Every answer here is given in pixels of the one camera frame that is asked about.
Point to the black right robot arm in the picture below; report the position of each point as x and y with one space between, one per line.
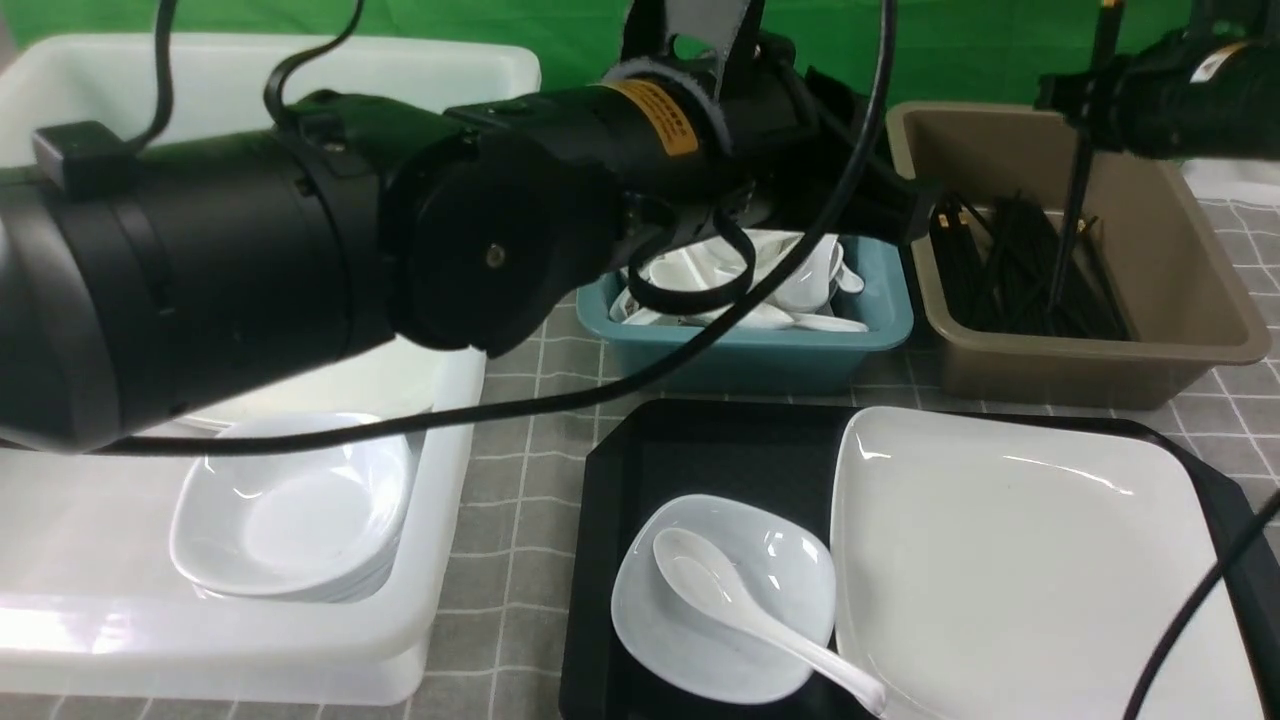
1209 89

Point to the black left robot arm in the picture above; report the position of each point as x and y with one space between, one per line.
139 286

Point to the large white square plate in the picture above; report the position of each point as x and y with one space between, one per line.
1017 567

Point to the green backdrop cloth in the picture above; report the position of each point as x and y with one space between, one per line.
980 51

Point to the large white plastic bin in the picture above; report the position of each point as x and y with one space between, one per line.
92 605

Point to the white bowls stack in bin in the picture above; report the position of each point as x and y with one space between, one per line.
321 526

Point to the brown plastic bin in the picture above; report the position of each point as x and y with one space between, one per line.
1187 308

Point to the black chopstick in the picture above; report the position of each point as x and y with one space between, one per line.
1075 200

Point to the pile of white spoons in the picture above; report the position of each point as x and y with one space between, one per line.
806 300

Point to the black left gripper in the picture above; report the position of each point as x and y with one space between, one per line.
791 184

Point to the white ceramic soup spoon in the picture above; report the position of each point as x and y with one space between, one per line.
701 575

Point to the black serving tray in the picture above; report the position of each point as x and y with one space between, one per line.
781 458

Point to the white plates stack in bin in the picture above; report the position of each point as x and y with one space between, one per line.
397 379

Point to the small white bowl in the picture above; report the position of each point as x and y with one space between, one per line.
788 570

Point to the teal plastic bin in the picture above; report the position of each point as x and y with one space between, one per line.
767 363

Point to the pile of black chopsticks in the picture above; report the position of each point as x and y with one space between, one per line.
996 269

